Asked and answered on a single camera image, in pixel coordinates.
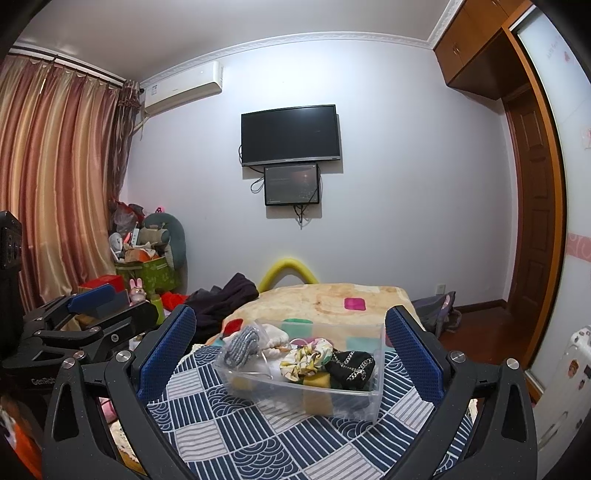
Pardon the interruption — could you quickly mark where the striped pink curtain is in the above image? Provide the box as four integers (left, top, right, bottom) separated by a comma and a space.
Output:
0, 51, 142, 315

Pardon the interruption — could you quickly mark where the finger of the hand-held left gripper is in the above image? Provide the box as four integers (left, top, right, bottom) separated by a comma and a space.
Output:
22, 282, 129, 326
28, 300, 160, 364

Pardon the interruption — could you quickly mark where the white sliding wardrobe door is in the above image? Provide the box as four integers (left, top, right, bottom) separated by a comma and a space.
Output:
516, 7, 591, 418

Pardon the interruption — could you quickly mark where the wall-mounted black television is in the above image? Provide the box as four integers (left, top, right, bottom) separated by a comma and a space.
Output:
240, 104, 343, 167

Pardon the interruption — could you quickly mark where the yellow sponge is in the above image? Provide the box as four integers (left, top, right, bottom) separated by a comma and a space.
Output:
302, 371, 334, 414

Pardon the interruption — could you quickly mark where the wooden overhead cabinet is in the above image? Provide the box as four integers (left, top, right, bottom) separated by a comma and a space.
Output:
433, 0, 542, 101

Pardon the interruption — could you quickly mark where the yellow foam tube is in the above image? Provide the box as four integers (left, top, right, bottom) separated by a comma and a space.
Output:
257, 258, 320, 294

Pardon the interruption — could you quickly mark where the dark green plush pillow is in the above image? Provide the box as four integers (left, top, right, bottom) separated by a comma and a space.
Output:
141, 212, 187, 274

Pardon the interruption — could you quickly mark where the clear plastic storage box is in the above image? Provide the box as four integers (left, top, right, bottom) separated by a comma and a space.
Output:
215, 318, 387, 422

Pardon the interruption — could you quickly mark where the beige patchwork blanket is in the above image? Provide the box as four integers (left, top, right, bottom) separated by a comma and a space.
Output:
205, 281, 419, 357

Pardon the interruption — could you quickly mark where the black quilted chain bag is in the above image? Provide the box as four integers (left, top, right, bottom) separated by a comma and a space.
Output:
324, 350, 378, 391

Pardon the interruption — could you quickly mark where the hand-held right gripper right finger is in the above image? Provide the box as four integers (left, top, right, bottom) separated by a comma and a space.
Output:
385, 305, 539, 480

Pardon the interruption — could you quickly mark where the red cloth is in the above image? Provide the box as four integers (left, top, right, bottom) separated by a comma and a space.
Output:
161, 291, 190, 311

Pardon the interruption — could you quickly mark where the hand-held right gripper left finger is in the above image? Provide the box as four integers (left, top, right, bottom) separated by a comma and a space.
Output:
41, 305, 199, 480

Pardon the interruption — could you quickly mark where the black clothes pile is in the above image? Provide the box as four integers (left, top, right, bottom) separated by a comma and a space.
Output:
185, 272, 260, 345

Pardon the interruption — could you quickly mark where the yellow floral scrunchie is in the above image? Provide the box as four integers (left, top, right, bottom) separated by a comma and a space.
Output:
280, 337, 334, 382

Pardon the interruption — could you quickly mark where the beige drawstring pouch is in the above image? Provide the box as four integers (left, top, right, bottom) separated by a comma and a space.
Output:
259, 325, 293, 359

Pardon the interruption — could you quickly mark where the red box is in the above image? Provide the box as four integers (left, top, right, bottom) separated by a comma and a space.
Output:
76, 274, 126, 297

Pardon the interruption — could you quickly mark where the grey knit fabric item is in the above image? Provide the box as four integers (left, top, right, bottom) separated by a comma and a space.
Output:
224, 325, 262, 370

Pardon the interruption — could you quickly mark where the white suitcase with stickers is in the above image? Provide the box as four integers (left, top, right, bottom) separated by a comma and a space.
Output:
537, 325, 591, 459

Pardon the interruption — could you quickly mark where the dark backpack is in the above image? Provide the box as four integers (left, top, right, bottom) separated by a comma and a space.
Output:
410, 292, 463, 334

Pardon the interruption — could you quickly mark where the brown wooden door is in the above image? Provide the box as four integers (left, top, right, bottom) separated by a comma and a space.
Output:
502, 85, 567, 366

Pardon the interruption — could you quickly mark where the white air conditioner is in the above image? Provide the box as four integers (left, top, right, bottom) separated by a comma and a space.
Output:
140, 61, 225, 116

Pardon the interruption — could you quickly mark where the blue patterned cloth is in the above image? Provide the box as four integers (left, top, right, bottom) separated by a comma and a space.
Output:
145, 344, 477, 480

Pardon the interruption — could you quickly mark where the red plastic bag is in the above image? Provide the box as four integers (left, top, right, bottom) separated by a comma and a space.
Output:
114, 202, 144, 232

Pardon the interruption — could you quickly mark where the small black wall monitor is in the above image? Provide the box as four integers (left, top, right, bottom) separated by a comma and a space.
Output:
263, 162, 321, 207

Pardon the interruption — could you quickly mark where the green storage box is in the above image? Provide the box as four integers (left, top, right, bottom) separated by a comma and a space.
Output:
115, 256, 180, 302

